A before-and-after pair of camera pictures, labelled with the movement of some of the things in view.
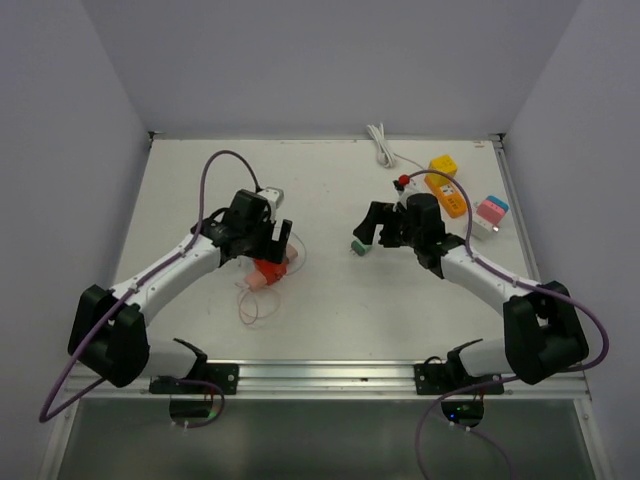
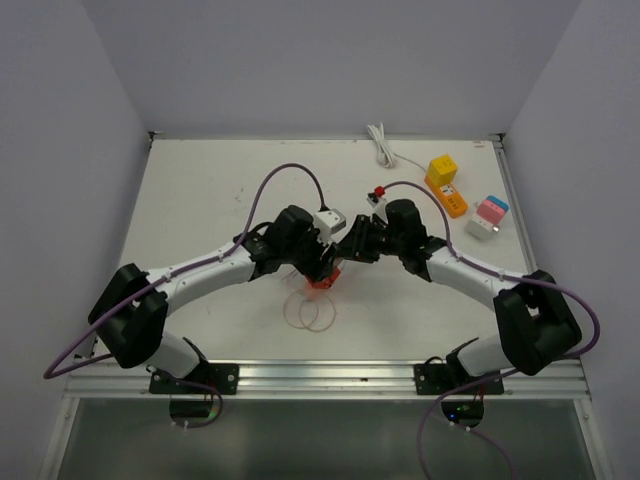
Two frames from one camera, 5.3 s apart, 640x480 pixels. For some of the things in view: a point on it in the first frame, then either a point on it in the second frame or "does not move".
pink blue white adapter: x=489 y=215 does not move
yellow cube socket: x=443 y=163 does not move
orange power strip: x=450 y=196 does not move
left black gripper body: x=261 y=233 to x=304 y=255
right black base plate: x=442 y=378 does not move
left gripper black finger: x=278 y=250 to x=324 y=266
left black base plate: x=225 y=377 does not move
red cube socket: x=273 y=271 to x=327 y=282
